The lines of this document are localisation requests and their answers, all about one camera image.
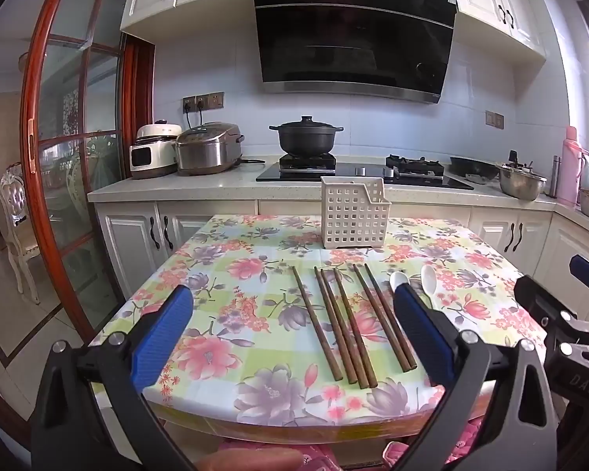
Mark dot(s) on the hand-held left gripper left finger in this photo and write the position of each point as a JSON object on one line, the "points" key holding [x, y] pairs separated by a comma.
{"points": [[162, 338]]}

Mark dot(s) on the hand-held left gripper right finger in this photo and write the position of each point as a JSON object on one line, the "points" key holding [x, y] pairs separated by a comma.
{"points": [[422, 338]]}

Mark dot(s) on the brown wooden chopstick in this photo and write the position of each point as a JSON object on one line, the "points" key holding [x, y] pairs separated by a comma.
{"points": [[345, 328], [378, 290], [335, 326], [356, 327], [316, 324], [381, 318]]}

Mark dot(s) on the white ceramic spoon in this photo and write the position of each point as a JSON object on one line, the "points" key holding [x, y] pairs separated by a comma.
{"points": [[398, 282], [428, 277]]}

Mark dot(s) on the white plastic utensil basket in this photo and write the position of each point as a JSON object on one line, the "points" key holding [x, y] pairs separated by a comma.
{"points": [[353, 221]]}

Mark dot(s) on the person's left hand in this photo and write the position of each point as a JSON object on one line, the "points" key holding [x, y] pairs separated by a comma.
{"points": [[255, 460]]}

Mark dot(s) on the white base cabinet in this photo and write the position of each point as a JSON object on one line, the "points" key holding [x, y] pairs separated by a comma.
{"points": [[127, 245]]}

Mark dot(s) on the small steel bottle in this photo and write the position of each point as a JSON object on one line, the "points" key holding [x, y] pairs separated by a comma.
{"points": [[554, 176]]}

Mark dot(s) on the floral tablecloth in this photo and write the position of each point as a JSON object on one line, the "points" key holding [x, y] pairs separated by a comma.
{"points": [[235, 265]]}

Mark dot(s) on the pink thermos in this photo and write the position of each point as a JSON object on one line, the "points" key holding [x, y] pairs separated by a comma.
{"points": [[568, 171]]}

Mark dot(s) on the stainless steel bowl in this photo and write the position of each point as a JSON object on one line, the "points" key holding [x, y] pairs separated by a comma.
{"points": [[520, 184]]}

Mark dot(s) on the pink patterned clothing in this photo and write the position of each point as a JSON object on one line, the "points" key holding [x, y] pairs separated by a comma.
{"points": [[397, 454]]}

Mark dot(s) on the black wok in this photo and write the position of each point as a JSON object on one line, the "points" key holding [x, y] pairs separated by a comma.
{"points": [[471, 167]]}

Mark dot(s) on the black gas stove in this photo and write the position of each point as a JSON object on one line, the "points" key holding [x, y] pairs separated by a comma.
{"points": [[353, 171]]}

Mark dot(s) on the white electric cooker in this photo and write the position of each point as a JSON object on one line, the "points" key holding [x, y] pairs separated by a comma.
{"points": [[149, 154]]}

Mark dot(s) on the silver rice cooker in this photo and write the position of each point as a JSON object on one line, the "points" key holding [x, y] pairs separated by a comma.
{"points": [[206, 149]]}

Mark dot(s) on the white ornate chair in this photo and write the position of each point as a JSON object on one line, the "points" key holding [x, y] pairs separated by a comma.
{"points": [[14, 206]]}

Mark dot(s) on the black lidded pot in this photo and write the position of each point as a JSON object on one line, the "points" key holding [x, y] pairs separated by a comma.
{"points": [[307, 140]]}

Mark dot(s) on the red wooden glass door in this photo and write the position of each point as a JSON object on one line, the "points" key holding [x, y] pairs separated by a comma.
{"points": [[32, 132]]}

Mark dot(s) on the black range hood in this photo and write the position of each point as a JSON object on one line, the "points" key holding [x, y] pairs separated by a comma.
{"points": [[353, 34]]}

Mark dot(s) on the wall light switch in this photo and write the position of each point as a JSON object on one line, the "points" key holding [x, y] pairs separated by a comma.
{"points": [[494, 119]]}

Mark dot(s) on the wall socket panel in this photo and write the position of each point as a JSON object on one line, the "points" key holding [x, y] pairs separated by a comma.
{"points": [[211, 101]]}

